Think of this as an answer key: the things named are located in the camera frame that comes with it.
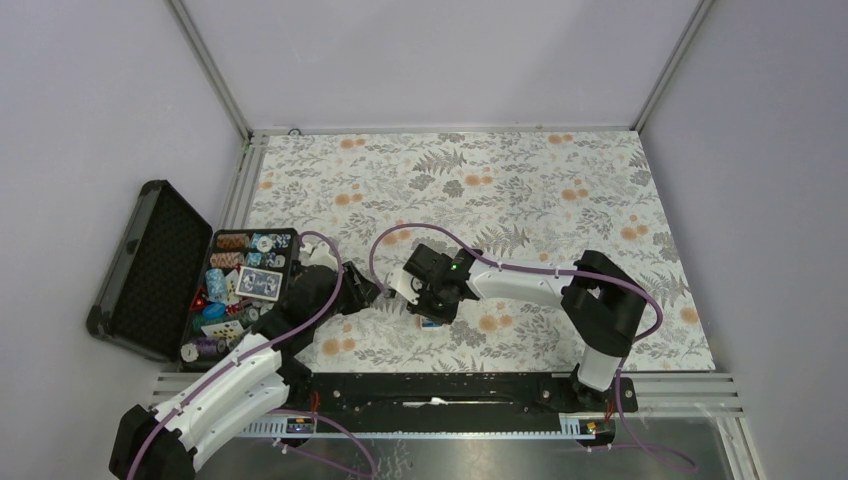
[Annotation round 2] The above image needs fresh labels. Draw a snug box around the white remote control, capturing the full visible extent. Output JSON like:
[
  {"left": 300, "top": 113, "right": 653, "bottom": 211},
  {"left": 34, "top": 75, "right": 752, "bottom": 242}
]
[{"left": 419, "top": 317, "right": 442, "bottom": 330}]

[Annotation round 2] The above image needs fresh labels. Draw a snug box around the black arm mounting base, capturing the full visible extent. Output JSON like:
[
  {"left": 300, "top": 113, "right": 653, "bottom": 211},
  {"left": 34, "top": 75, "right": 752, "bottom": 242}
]
[{"left": 283, "top": 372, "right": 638, "bottom": 434}]

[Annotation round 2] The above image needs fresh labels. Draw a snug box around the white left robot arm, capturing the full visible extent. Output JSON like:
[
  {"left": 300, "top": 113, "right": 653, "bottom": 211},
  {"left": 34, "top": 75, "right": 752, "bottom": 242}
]
[{"left": 109, "top": 262, "right": 380, "bottom": 479}]

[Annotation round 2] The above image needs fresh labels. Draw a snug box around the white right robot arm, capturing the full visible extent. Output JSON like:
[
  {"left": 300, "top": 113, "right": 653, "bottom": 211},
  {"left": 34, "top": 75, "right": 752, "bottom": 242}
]
[{"left": 387, "top": 245, "right": 649, "bottom": 412}]

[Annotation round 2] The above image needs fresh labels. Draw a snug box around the playing card deck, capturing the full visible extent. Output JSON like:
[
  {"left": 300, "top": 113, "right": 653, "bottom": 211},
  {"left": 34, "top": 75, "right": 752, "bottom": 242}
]
[{"left": 235, "top": 266, "right": 284, "bottom": 301}]

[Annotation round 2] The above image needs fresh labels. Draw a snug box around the floral table mat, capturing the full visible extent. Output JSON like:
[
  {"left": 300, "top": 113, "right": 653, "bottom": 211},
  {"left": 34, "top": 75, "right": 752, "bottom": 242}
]
[{"left": 246, "top": 131, "right": 702, "bottom": 374}]

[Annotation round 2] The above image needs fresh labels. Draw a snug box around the black poker chip case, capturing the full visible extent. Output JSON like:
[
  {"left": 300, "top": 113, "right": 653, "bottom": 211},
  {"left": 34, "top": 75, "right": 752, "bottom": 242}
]
[{"left": 85, "top": 180, "right": 300, "bottom": 362}]

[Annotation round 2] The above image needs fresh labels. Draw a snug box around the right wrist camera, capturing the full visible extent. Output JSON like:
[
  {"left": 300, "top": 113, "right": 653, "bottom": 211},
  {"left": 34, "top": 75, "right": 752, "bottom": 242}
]
[{"left": 387, "top": 267, "right": 420, "bottom": 305}]

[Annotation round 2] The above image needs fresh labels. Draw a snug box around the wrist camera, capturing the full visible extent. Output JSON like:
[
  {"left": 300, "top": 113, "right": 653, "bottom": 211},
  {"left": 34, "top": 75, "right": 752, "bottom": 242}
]
[
  {"left": 299, "top": 241, "right": 338, "bottom": 271},
  {"left": 387, "top": 267, "right": 420, "bottom": 305}
]

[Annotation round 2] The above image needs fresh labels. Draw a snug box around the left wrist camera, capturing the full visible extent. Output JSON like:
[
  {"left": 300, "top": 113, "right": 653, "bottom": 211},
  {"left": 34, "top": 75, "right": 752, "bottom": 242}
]
[{"left": 299, "top": 241, "right": 338, "bottom": 271}]

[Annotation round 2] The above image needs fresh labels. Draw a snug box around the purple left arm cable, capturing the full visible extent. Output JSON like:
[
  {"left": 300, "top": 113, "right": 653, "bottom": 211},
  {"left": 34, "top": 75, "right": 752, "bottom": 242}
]
[{"left": 124, "top": 230, "right": 346, "bottom": 480}]

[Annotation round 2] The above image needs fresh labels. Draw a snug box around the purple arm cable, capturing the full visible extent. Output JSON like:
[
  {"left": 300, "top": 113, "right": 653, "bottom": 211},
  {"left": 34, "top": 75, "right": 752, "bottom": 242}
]
[
  {"left": 368, "top": 223, "right": 700, "bottom": 475},
  {"left": 124, "top": 230, "right": 346, "bottom": 480}
]

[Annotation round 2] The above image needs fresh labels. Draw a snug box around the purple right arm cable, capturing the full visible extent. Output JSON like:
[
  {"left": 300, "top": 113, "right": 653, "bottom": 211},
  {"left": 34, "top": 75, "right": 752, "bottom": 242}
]
[{"left": 368, "top": 223, "right": 700, "bottom": 475}]

